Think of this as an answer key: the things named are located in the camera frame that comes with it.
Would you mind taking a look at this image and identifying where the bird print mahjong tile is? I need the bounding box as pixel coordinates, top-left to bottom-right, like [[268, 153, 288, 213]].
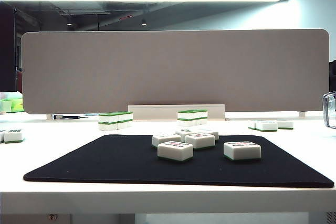
[[175, 128, 202, 142]]

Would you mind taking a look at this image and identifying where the five bamboo mahjong tile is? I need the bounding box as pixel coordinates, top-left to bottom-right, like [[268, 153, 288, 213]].
[[185, 132, 216, 150]]

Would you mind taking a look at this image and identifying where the two bamboo mahjong tile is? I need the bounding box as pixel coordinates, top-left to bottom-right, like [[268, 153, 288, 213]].
[[198, 129, 219, 141]]

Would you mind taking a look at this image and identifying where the black fabric desk mat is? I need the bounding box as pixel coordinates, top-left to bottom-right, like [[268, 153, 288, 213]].
[[23, 134, 335, 189]]

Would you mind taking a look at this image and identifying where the beige fabric desk divider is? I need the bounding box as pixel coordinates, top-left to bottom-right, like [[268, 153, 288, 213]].
[[21, 28, 330, 115]]

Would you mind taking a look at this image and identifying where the green yellow box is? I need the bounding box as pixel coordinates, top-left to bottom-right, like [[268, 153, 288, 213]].
[[9, 98, 24, 114]]

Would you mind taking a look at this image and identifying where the clear plastic container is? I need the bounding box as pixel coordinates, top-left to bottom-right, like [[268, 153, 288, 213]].
[[322, 91, 336, 130]]

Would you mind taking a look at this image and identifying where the pale green white box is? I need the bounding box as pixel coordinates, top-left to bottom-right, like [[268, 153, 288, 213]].
[[0, 99, 13, 114]]

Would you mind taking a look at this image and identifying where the black background equipment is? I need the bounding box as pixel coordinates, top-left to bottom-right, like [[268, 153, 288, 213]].
[[328, 59, 336, 94]]

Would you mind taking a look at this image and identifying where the black handled screwdriver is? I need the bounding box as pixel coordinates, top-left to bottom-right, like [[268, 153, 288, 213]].
[[53, 114, 89, 120]]

